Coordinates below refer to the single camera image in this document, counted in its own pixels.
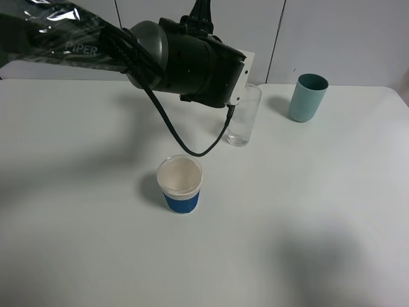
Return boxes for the teal green cup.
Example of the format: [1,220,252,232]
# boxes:
[288,74,329,123]

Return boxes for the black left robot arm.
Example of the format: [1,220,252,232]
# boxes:
[1,1,246,108]

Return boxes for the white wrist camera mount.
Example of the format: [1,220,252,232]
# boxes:
[228,49,255,106]

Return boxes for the blue sleeved paper cup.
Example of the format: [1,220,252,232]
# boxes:
[157,154,203,214]

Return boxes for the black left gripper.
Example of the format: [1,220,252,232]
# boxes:
[159,17,246,108]

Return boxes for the tall clear glass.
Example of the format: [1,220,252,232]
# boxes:
[227,84,262,146]

